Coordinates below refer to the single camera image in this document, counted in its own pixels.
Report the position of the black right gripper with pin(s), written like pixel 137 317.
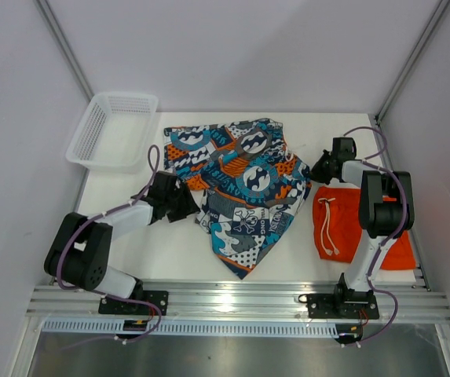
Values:
pixel 316 173

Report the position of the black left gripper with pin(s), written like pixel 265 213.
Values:
pixel 188 206

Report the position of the orange shorts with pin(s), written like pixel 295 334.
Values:
pixel 337 231

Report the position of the patterned multicolour shorts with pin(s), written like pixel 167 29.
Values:
pixel 253 185

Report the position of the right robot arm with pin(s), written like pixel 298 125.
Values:
pixel 385 211

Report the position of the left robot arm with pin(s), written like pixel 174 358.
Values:
pixel 79 254

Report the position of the white plastic basket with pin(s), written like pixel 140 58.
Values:
pixel 113 132

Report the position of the white slotted cable duct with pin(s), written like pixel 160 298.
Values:
pixel 193 327

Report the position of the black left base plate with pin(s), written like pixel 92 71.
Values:
pixel 109 306

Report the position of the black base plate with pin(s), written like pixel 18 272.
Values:
pixel 353 306
pixel 109 306

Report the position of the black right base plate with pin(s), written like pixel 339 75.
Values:
pixel 353 306

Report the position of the aluminium mounting rail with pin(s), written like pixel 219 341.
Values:
pixel 243 301

